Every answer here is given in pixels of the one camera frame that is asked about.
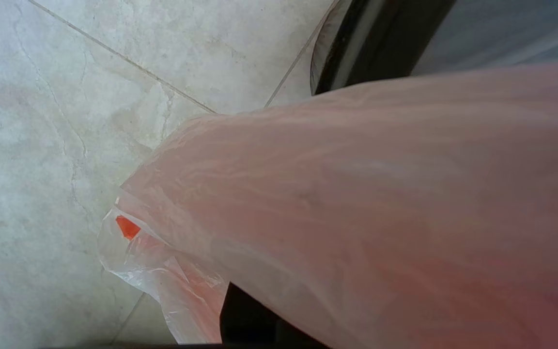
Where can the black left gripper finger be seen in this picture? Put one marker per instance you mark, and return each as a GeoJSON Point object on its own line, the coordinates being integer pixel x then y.
{"type": "Point", "coordinates": [250, 320]}

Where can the white red-print plastic bag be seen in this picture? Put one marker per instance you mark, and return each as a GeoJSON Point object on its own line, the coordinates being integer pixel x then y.
{"type": "Point", "coordinates": [380, 218]}

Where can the black round trash bin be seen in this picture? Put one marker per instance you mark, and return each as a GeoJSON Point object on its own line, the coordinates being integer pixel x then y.
{"type": "Point", "coordinates": [380, 43]}

